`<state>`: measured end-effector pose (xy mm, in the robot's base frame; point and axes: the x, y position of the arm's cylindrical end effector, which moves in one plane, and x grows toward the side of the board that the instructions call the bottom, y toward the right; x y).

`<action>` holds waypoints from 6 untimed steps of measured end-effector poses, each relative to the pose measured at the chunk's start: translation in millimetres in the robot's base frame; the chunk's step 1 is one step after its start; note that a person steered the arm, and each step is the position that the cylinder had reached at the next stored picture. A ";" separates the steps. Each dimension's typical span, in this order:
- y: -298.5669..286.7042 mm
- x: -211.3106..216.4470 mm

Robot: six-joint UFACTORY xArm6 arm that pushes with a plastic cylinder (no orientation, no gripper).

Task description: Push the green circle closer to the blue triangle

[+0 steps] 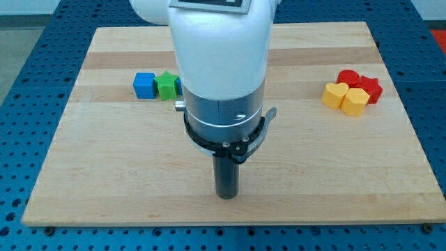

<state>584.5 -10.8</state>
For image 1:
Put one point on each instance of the blue cube block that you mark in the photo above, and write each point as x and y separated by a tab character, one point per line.
144	86

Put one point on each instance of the yellow heart block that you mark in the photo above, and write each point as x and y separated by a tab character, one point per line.
333	94

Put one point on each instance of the wooden board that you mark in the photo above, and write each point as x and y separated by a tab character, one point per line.
119	161

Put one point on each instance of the blue triangle block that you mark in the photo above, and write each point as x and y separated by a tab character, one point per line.
178	84

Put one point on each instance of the yellow hexagon block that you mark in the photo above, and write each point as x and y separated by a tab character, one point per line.
355	102

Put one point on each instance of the blue perforated table frame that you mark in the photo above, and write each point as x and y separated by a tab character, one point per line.
32	110

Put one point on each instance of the green star block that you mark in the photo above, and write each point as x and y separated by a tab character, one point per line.
166	85

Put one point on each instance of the red cylinder block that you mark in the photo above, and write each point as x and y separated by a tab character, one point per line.
349	77

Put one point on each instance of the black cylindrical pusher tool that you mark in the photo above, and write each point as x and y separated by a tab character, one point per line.
226	173

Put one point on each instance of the red star block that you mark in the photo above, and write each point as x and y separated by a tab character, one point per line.
372	87

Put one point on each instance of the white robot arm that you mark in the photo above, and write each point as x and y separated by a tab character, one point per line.
221	50

